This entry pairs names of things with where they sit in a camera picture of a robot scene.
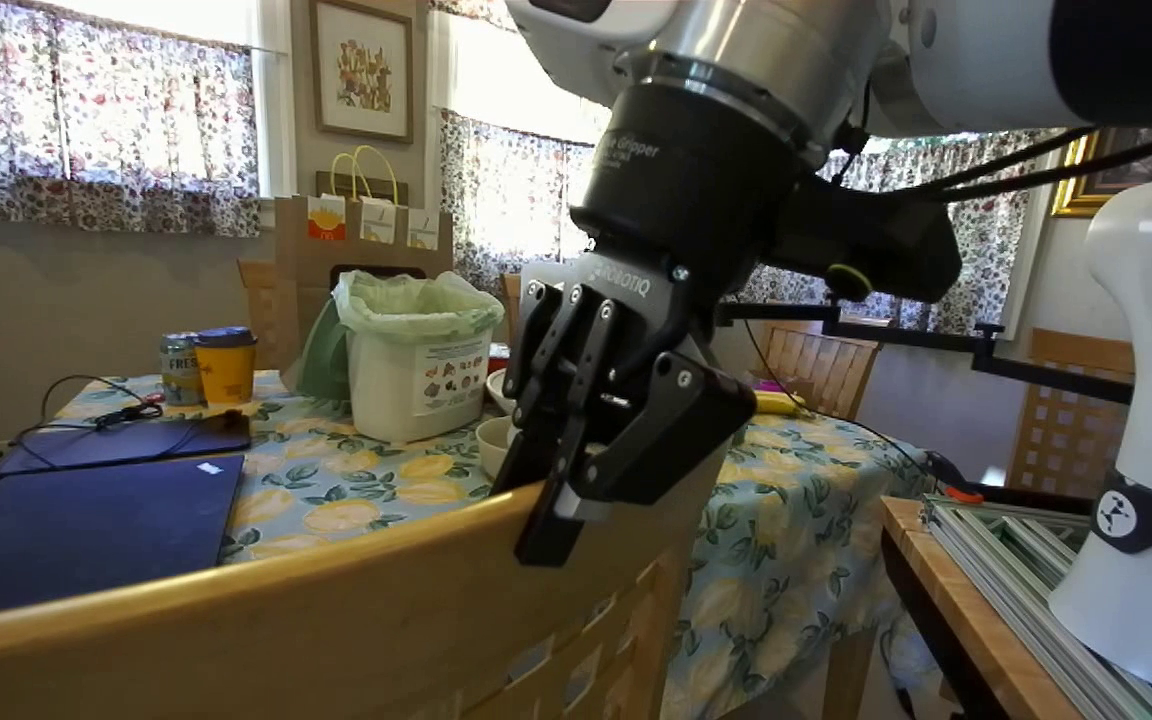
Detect large dark blue laptop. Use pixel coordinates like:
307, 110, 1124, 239
0, 452, 247, 628

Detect brown cardboard box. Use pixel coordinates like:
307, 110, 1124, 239
236, 196, 455, 373

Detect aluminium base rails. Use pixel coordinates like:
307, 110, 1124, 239
927, 494, 1152, 720

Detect white plastic bin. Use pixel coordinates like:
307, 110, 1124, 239
341, 311, 494, 447

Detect yellow cup with blue lid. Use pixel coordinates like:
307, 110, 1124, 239
193, 323, 261, 412

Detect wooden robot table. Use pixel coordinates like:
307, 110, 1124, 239
877, 491, 1087, 720

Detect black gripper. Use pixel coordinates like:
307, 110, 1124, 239
490, 55, 817, 573

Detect framed floral picture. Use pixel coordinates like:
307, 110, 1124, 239
307, 0, 416, 146

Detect wooden dining chair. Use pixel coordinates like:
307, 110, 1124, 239
1006, 323, 1139, 505
747, 317, 888, 418

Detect floral window curtain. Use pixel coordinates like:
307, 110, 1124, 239
0, 0, 269, 239
436, 106, 607, 292
731, 122, 1061, 336

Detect lemon print tablecloth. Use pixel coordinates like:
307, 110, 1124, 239
46, 368, 930, 720

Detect small dark blue laptop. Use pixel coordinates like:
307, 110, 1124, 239
0, 412, 256, 479

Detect yellow banana-shaped item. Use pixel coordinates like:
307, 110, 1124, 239
747, 386, 801, 418

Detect green bin liner bag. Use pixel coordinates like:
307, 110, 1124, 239
286, 266, 507, 405

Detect black clamp orange tip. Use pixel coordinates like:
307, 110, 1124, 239
919, 452, 1100, 515

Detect glass jar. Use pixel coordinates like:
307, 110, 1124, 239
156, 326, 202, 406

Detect black cable on tablecloth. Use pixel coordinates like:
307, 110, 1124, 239
34, 373, 167, 430

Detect brown gift bag yellow handles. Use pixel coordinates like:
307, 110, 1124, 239
313, 139, 413, 211

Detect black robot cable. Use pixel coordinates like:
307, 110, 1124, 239
851, 122, 1152, 208

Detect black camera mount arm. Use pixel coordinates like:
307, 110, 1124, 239
711, 292, 1139, 406

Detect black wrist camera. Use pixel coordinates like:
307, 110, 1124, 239
767, 173, 968, 306

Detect gold framed picture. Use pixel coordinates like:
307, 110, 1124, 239
1046, 128, 1152, 220

